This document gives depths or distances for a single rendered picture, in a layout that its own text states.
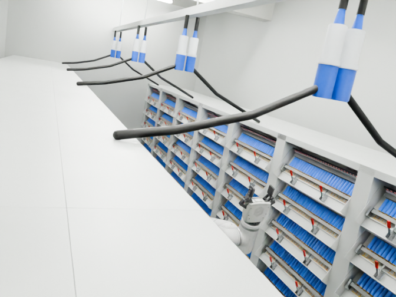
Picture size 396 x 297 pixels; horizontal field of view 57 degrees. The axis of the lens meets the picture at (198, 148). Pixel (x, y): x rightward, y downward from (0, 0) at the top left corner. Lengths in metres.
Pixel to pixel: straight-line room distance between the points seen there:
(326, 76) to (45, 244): 0.95
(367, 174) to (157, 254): 1.55
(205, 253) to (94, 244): 0.13
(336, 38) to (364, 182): 0.89
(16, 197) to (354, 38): 1.03
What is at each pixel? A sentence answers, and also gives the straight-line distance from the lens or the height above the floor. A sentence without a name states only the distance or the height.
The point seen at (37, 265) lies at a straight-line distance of 0.40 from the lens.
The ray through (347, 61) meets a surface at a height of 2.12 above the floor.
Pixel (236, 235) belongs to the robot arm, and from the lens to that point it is 1.57.
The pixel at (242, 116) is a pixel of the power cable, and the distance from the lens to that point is 1.06.
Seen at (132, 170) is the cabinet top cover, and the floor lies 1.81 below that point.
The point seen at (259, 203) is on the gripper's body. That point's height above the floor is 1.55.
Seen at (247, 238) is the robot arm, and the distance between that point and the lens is 1.59.
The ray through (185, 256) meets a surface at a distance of 0.43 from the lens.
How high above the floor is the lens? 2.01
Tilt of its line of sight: 12 degrees down
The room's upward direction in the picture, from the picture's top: 10 degrees clockwise
